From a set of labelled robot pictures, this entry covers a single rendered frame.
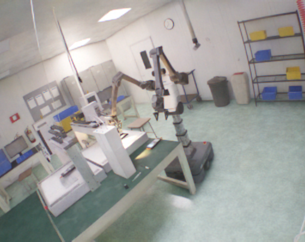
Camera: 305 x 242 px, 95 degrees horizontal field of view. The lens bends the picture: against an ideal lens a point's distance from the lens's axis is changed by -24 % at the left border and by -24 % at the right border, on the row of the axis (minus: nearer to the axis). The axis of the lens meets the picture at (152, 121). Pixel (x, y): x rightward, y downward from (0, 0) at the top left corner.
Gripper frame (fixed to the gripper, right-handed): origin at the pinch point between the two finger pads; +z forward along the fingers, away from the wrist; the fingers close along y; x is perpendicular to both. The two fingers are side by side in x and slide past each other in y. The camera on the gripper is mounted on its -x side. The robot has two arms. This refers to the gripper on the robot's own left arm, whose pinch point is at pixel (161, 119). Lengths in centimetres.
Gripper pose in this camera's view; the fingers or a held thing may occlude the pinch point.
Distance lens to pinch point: 160.3
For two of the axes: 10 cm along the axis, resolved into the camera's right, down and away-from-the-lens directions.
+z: 0.4, 10.0, -0.6
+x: 6.1, 0.3, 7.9
